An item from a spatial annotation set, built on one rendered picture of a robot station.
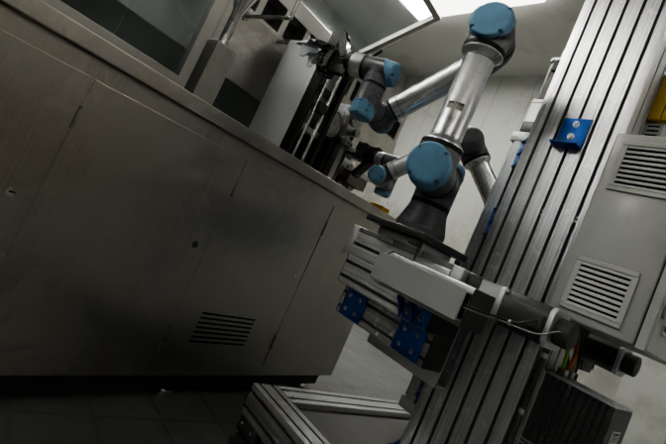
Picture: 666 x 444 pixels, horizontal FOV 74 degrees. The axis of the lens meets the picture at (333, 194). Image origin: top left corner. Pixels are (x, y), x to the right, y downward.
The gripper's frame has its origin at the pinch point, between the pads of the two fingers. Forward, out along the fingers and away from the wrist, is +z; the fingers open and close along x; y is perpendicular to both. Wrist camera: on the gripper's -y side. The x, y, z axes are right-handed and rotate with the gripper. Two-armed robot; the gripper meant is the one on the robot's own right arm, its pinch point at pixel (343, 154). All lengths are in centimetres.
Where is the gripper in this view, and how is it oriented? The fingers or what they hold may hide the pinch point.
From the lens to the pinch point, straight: 217.3
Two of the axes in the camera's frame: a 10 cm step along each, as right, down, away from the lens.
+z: -7.3, -2.8, 6.3
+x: -5.5, -3.2, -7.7
